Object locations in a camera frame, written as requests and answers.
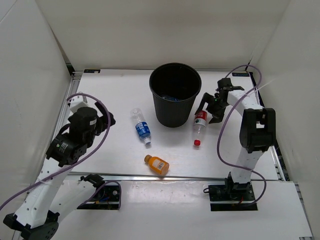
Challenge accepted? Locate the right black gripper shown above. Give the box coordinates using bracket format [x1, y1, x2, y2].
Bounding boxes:
[195, 92, 230, 124]

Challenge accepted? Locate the clear bottle light blue label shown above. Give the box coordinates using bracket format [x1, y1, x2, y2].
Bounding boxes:
[160, 94, 184, 102]

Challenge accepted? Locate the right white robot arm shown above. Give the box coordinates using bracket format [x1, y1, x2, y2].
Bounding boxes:
[196, 77, 276, 200]

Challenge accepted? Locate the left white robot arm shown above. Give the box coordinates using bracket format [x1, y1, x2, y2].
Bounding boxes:
[3, 101, 116, 240]

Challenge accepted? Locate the black plastic bin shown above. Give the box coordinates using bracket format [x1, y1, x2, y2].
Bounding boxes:
[149, 62, 202, 128]

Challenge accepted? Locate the clear bottle red label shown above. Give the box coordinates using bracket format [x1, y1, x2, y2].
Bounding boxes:
[192, 110, 208, 147]

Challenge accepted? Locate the clear bottle dark blue label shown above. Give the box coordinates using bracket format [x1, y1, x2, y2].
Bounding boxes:
[130, 108, 151, 146]

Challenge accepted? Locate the orange juice bottle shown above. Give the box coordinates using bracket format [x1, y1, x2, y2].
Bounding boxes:
[144, 155, 170, 176]

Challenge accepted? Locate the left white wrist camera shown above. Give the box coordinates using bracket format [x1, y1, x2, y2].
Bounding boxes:
[67, 95, 89, 114]

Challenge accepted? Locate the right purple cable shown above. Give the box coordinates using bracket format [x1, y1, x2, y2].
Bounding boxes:
[216, 64, 268, 206]

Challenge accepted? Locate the purple cable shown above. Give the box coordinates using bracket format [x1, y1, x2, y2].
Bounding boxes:
[216, 64, 268, 206]
[0, 92, 123, 213]

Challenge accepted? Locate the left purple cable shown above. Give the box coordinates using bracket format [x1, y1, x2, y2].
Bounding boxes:
[0, 92, 123, 213]

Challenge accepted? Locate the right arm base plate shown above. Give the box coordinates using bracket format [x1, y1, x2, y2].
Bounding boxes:
[203, 184, 258, 212]

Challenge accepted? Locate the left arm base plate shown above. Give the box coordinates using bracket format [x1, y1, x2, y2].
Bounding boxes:
[77, 180, 122, 211]

